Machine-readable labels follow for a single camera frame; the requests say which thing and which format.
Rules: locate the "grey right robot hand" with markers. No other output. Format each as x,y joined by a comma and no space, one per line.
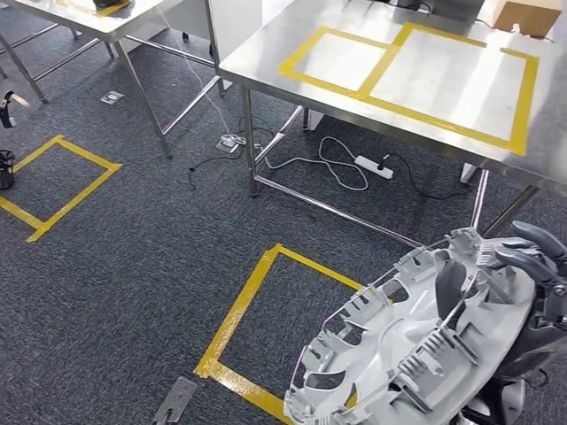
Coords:
544,328

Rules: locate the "silver plastic wheel hubcap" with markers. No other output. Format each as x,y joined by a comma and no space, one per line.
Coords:
399,352

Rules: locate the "stainless steel workbench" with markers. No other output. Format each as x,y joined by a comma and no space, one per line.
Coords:
266,58

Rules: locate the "black plastic car part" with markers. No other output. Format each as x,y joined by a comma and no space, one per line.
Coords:
109,3

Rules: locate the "white power strip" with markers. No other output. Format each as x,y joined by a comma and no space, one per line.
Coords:
372,167

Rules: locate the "brown cardboard box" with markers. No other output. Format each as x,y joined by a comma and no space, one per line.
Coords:
527,17

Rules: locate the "grey metal panel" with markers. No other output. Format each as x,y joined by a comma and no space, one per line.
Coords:
456,9

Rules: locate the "metal floor socket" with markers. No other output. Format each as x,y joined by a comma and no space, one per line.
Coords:
228,143
112,97

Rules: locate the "white cabinet panel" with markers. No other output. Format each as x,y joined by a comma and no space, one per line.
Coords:
235,29

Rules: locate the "stainless steel table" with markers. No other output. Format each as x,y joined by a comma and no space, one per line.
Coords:
66,20

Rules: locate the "black mesh cylinder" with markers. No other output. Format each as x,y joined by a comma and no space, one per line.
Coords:
6,170

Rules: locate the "grey left wrist camera bracket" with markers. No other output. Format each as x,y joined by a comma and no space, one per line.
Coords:
175,399

